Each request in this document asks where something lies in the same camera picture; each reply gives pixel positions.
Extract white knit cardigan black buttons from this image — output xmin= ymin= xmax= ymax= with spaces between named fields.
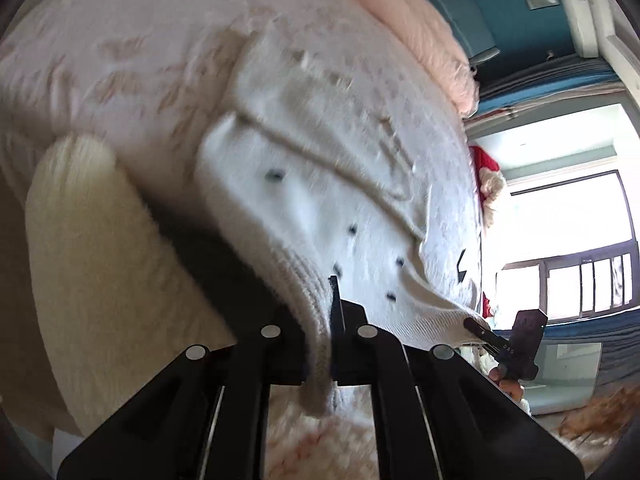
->
xmin=194 ymin=32 xmax=480 ymax=416

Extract pink duvet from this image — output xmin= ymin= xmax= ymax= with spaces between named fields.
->
xmin=357 ymin=0 xmax=480 ymax=118

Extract red plush toy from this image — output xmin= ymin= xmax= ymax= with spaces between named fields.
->
xmin=470 ymin=145 xmax=510 ymax=232

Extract window with railing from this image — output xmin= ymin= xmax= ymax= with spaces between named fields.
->
xmin=470 ymin=102 xmax=639 ymax=328

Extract white air conditioner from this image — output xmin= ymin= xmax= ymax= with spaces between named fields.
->
xmin=560 ymin=0 xmax=600 ymax=58

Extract floral beige bedspread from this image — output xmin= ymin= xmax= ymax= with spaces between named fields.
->
xmin=1 ymin=0 xmax=482 ymax=479

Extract right hand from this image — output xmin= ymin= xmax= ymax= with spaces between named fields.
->
xmin=488 ymin=367 xmax=524 ymax=403

